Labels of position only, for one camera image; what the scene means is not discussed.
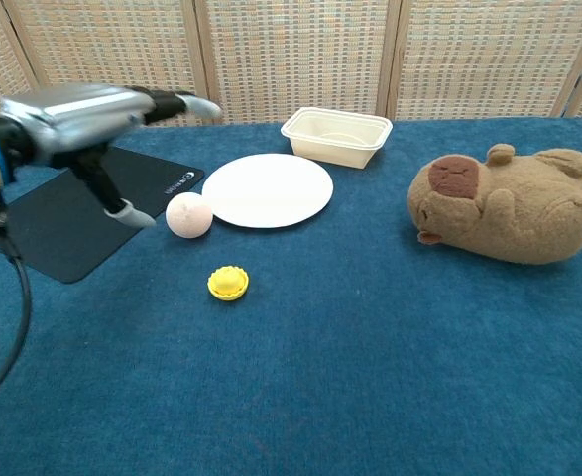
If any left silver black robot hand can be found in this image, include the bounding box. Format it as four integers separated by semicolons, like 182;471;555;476
0;82;223;228

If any yellow round toy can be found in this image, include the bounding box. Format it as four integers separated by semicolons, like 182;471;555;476
206;265;250;302

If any brown capybara plush toy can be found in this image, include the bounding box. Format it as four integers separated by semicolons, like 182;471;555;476
407;143;582;267

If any black mouse pad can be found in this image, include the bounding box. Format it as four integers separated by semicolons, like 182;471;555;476
0;146;206;285

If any pink ball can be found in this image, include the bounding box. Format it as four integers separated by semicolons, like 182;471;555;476
165;192;215;240

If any white round paper plate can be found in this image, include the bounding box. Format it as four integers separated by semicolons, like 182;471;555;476
201;153;335;230

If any woven wooden folding screen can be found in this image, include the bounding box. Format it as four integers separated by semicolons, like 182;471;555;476
0;0;582;128

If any beige rectangular food container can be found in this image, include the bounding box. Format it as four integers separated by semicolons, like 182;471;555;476
280;107;394;171

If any blue table cloth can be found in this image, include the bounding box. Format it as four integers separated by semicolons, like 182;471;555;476
0;116;582;476

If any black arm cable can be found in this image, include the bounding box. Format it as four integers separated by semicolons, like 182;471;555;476
0;190;34;414

